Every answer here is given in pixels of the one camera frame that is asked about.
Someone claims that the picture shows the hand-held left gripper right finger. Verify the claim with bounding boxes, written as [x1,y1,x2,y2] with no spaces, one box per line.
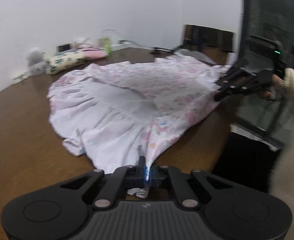
[147,164,235,209]

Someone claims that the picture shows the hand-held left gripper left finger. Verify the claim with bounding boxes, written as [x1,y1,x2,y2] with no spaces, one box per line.
[59,156,147,209]

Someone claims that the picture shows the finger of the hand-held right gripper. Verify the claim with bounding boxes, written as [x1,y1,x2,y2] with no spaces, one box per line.
[216,59,258,88]
[213,80,260,103]

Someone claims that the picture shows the pink floral ruffled dress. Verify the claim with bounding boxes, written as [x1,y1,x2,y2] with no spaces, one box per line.
[46,54,231,199]

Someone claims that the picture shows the person's right hand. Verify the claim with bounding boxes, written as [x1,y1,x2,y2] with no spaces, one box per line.
[259,74,287,101]

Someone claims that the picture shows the white plastic bag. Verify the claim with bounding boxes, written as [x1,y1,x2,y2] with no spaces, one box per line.
[186,50,216,66]

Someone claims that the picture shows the dark glass door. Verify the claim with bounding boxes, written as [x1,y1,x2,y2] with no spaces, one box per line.
[237,0,294,150]

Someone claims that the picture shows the folded pink floral cloth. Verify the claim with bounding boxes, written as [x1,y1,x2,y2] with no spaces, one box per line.
[83,49,106,60]

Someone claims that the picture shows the green spray bottle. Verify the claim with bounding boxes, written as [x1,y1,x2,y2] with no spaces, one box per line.
[99,29,113,54]

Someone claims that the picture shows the folded cream green-flowered cloth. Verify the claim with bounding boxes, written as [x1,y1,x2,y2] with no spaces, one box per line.
[45,51,85,75]

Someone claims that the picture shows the pale ruffled cloth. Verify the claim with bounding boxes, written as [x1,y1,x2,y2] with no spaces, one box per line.
[72,37,94,50]

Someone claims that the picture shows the white power strip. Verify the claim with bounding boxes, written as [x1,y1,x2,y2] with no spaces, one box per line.
[12,64,47,81]

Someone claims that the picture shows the white cable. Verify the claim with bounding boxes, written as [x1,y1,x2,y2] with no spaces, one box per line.
[118,39,153,50]

